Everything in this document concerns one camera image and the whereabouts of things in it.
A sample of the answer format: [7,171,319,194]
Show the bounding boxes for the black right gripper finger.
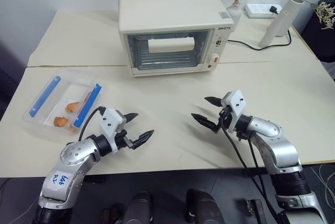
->
[191,113,220,133]
[204,96,223,108]

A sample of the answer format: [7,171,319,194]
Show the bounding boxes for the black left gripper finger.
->
[131,129,155,150]
[122,113,139,126]

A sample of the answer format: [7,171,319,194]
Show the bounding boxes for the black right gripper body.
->
[217,105,233,132]

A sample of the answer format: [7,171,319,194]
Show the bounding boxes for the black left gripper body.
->
[114,129,135,153]

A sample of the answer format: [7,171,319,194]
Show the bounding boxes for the orange fried food piece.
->
[65,100,81,114]
[53,116,70,129]

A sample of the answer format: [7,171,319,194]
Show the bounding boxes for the glass oven door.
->
[123,29,216,72]

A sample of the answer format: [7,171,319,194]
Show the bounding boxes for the clear container with blue clips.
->
[23,70,103,136]

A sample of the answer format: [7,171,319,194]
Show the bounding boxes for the cream toaster oven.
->
[118,0,235,79]

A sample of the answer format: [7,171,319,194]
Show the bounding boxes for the dark rounded shape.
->
[186,188,224,224]
[125,191,154,224]

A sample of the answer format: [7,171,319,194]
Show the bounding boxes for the white round vase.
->
[226,1,244,25]

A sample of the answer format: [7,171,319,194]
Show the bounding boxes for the white power strip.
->
[244,3,284,19]

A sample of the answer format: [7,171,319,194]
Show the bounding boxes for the white plastic pipe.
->
[259,0,307,48]

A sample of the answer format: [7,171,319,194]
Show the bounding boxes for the black box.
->
[300,0,335,64]

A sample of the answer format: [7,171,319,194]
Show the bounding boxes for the white dried plant sprig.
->
[314,0,335,30]

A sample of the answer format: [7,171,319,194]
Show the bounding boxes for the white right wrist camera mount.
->
[221,89,247,134]

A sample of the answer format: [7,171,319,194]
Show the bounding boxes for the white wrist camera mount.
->
[99,108,128,154]
[221,89,247,134]

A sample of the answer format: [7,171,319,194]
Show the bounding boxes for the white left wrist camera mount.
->
[99,108,128,154]

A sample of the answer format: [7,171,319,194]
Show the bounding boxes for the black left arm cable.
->
[78,106,106,141]

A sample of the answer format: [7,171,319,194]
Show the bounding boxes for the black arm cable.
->
[78,106,106,141]
[219,118,287,224]

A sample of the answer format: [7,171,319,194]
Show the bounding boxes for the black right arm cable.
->
[219,118,287,224]

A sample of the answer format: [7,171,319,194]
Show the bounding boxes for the black power cord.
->
[227,28,292,51]

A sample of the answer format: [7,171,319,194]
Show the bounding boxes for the white floor cables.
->
[317,164,335,207]

